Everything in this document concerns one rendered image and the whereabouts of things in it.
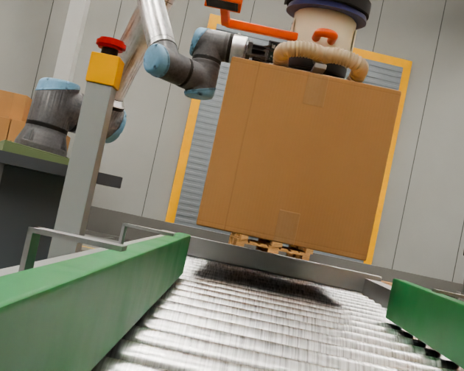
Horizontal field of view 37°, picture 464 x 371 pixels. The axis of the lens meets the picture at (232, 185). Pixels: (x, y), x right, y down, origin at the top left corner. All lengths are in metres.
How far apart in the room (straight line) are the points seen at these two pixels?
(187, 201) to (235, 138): 10.15
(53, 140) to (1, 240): 0.39
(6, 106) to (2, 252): 7.67
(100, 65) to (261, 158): 0.42
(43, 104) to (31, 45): 9.82
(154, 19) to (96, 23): 10.13
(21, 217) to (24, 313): 2.17
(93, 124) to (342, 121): 0.57
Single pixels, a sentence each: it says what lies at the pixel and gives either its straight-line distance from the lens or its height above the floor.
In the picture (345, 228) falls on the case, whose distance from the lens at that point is 1.63.
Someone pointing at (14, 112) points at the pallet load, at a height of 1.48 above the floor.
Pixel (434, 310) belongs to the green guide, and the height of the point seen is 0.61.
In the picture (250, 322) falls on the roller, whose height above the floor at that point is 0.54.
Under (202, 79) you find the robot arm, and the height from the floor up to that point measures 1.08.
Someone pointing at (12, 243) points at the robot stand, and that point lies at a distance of 2.51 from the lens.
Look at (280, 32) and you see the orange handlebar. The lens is 1.90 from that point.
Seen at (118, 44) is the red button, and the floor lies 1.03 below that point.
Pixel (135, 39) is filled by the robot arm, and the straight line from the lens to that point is 2.58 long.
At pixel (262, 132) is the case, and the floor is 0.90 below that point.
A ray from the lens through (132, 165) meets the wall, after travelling 11.91.
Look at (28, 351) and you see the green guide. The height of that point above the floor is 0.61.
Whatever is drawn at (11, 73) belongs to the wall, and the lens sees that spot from 12.35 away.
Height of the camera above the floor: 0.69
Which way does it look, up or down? 3 degrees up
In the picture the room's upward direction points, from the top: 12 degrees clockwise
